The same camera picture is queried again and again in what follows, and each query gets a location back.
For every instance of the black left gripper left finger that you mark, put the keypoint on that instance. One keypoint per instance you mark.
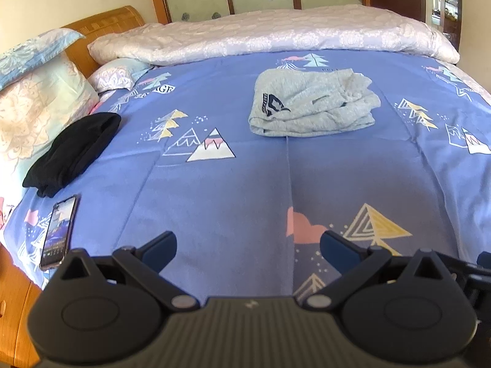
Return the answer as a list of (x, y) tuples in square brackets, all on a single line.
[(98, 310)]

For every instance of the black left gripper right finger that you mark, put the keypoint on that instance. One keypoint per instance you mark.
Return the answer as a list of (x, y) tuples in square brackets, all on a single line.
[(406, 309)]

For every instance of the grey sweatpants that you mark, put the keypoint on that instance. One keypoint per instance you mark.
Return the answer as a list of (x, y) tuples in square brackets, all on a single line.
[(290, 103)]

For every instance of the black smartphone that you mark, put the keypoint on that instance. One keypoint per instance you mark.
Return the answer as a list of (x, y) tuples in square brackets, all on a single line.
[(58, 236)]

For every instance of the black folded garment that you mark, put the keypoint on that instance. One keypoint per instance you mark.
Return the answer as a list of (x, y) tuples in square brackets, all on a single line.
[(71, 153)]

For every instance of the blue patterned bed sheet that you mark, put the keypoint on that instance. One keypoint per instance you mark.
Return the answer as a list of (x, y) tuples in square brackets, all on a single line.
[(248, 211)]

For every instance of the small floral pillow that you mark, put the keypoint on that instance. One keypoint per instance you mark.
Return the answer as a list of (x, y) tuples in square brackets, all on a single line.
[(122, 73)]

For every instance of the blue floral pillow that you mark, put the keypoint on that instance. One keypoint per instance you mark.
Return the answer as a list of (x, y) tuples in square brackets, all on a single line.
[(35, 52)]

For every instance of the pale lilac floral quilt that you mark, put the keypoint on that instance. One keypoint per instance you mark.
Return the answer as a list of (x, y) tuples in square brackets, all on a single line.
[(346, 27)]

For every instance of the wooden headboard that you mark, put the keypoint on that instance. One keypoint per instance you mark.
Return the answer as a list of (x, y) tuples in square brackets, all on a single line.
[(116, 20)]

